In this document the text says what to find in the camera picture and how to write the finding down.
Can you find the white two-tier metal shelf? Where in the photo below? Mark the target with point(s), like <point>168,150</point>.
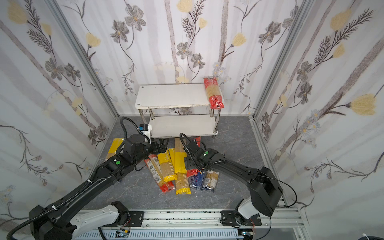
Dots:
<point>178,108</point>

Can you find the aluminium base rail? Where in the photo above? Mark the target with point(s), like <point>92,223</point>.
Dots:
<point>285,224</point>

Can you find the red slim spaghetti pack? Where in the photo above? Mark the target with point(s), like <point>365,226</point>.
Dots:
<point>153,165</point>

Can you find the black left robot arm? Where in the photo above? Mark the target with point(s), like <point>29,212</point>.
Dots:
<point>54,221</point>

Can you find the red spaghetti bag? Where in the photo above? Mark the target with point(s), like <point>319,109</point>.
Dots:
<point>191,169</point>
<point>213,92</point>

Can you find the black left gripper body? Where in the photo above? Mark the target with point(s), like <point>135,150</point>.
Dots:
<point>161,145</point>

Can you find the blue Barilla spaghetti pack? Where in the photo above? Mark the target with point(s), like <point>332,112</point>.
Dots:
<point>196,182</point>

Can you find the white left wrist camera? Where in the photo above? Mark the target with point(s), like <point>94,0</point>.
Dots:
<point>146,129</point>

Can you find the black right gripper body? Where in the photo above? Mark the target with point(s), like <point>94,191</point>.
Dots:
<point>192,147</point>

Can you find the long yellow Pastatime bag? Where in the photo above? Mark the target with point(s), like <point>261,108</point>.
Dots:
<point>182,183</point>

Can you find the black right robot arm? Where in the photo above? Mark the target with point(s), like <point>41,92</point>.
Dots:
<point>265,189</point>

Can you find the yellow pasta bag far left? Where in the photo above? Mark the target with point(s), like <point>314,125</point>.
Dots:
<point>113,148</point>

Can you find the short yellow Pastatime bag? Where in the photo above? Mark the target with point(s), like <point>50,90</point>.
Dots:
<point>167,167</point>

